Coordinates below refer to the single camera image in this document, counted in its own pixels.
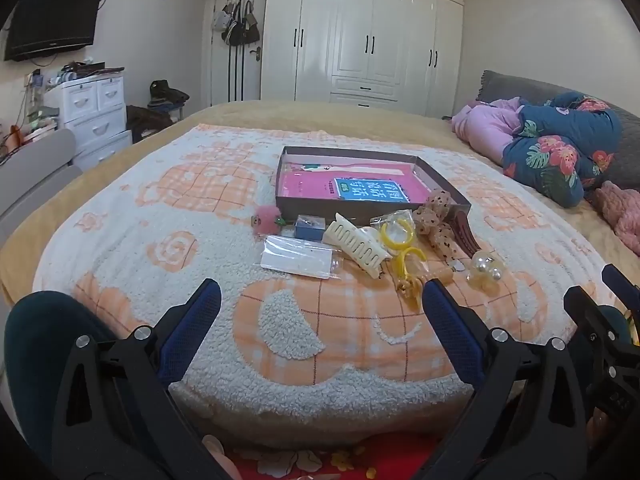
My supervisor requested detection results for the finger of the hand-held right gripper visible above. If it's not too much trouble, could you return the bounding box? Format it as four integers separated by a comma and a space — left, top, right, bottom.
601, 263, 640, 308
563, 285, 632, 361

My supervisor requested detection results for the cream hair claw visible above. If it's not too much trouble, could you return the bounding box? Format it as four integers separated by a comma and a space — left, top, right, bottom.
321, 212, 392, 278

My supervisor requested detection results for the red floral cloth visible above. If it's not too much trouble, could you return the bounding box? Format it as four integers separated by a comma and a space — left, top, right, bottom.
200, 432, 431, 480

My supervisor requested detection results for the white door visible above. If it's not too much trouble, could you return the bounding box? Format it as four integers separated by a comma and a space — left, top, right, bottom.
204, 0, 267, 107

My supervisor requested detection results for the yellow spiral hair clip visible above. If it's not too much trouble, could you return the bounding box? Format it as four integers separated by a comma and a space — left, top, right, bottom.
392, 247, 428, 307

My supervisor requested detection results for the grey pillow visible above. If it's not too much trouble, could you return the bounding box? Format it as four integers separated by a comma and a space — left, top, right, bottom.
475, 70, 640, 191

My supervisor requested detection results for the pink pompom hair tie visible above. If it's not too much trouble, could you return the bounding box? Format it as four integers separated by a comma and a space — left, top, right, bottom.
251, 205, 287, 236

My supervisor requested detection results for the person's teal trouser leg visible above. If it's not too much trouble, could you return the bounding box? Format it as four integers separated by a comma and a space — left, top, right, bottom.
4, 290, 118, 466

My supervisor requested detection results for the shallow brown cardboard box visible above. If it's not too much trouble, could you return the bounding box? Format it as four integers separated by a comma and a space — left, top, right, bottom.
275, 146, 472, 226

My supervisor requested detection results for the yellow ring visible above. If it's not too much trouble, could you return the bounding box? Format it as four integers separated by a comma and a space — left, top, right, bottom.
370, 210, 417, 252

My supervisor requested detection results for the white drawer cabinet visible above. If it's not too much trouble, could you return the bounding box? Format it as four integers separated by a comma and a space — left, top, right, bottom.
47, 72, 133, 172

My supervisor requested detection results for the beige polka dot bow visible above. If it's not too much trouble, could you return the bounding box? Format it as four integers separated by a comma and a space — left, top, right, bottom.
412, 187, 458, 261

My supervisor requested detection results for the dark brown hanging handbag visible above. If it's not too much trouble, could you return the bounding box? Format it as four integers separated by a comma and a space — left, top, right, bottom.
244, 1, 261, 43

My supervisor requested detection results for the pink quilt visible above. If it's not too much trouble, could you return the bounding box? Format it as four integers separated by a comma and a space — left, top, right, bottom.
450, 97, 528, 163

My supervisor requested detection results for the white card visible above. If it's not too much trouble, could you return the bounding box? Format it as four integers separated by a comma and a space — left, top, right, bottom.
259, 236, 335, 280

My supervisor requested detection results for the black wall television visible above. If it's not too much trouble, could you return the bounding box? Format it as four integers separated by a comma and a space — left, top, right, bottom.
4, 0, 103, 62

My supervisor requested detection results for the clutter on drawer cabinet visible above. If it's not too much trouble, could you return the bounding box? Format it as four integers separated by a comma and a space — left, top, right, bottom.
49, 61, 126, 87

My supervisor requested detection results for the pink fluffy cloth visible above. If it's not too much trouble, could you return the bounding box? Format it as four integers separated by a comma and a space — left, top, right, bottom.
594, 180, 640, 256

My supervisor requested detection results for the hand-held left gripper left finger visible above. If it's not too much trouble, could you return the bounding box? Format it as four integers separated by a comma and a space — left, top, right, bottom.
50, 278, 231, 480

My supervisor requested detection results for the bed with yellow sheet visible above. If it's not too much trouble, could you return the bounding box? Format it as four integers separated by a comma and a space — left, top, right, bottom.
0, 99, 640, 311

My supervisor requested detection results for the pearl bead hair tie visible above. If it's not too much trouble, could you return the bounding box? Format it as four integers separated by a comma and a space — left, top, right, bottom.
465, 252, 506, 291

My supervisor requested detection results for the orange and white fleece blanket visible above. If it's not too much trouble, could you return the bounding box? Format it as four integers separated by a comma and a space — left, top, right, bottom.
32, 124, 626, 453

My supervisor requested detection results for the grey chair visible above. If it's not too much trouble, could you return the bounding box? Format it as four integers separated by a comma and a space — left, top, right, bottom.
0, 129, 84, 233

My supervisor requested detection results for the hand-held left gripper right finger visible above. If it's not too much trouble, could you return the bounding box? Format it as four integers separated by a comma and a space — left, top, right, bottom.
410, 279, 602, 480

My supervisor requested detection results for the maroon snap hair clip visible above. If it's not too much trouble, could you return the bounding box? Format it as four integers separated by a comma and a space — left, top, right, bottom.
450, 210, 482, 258

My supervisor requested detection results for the small clear-lid jewelry box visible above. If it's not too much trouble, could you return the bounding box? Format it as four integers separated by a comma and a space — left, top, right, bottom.
294, 215, 325, 241

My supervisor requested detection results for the blue floral quilt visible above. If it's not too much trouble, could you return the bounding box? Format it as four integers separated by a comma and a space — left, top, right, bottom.
501, 91, 623, 208

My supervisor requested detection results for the dark clothes pile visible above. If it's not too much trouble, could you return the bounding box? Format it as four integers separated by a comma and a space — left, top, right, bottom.
147, 79, 191, 109

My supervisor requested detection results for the white wardrobe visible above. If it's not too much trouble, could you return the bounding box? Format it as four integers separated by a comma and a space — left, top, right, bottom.
191, 0, 467, 118

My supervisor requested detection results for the dark brown bag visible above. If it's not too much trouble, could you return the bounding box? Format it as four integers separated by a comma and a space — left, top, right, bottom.
126, 105, 174, 145

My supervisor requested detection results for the black hanging handbag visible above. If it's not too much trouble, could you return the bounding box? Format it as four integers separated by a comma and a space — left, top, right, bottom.
221, 0, 248, 47

